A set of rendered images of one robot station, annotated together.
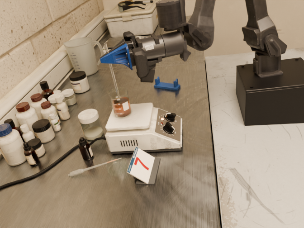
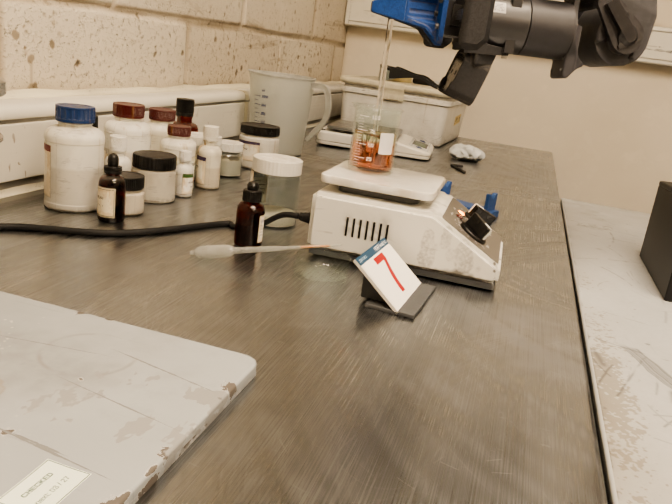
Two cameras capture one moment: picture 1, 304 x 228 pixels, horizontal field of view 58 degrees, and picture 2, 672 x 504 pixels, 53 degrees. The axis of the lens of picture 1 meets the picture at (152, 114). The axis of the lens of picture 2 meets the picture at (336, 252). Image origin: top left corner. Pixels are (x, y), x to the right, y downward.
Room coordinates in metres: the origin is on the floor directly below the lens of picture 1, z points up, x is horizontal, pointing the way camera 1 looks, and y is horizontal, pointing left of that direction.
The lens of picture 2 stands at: (-0.08, 0.08, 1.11)
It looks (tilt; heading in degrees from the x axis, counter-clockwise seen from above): 17 degrees down; 2
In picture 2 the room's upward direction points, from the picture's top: 8 degrees clockwise
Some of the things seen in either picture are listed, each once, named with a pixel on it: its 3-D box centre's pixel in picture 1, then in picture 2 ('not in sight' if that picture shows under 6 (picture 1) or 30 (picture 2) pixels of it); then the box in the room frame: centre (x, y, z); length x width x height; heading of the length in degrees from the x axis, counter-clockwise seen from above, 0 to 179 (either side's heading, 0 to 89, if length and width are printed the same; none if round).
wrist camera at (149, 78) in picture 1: (148, 67); (470, 71); (0.67, -0.01, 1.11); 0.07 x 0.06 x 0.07; 7
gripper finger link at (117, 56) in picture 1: (115, 59); (408, 9); (0.63, 0.06, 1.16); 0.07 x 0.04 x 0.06; 98
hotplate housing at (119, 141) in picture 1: (142, 128); (402, 222); (0.65, 0.03, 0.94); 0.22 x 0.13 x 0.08; 79
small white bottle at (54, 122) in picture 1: (54, 122); (184, 173); (0.78, 0.32, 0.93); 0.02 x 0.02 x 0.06
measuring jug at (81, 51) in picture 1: (85, 57); (285, 114); (1.25, 0.26, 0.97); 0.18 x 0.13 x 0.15; 71
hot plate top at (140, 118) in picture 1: (130, 116); (385, 179); (0.65, 0.06, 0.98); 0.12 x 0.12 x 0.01; 79
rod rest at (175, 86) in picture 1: (166, 83); (466, 198); (0.95, -0.08, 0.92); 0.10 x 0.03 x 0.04; 55
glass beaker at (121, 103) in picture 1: (119, 102); (372, 137); (0.66, 0.08, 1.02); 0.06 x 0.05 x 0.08; 62
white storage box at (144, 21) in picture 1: (135, 17); (406, 108); (1.88, 0.00, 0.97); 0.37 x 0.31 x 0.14; 165
